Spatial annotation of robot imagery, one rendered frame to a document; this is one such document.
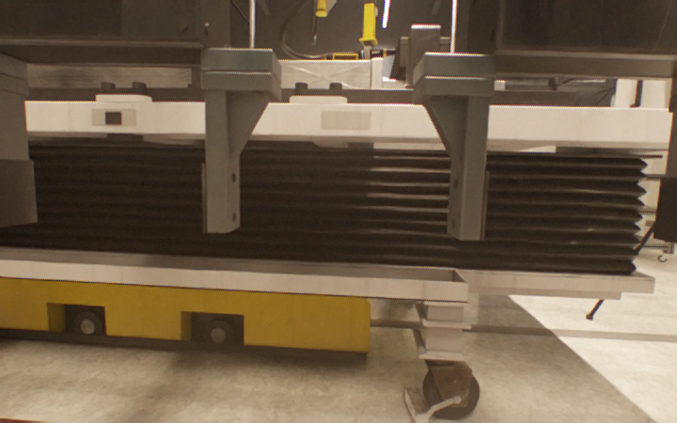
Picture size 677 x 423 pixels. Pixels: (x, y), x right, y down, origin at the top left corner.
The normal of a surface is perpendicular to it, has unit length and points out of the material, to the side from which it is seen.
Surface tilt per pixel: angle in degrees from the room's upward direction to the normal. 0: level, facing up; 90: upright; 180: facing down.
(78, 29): 90
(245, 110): 90
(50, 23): 90
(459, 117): 90
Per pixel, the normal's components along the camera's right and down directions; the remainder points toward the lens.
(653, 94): -0.93, 0.01
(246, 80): -0.01, 0.11
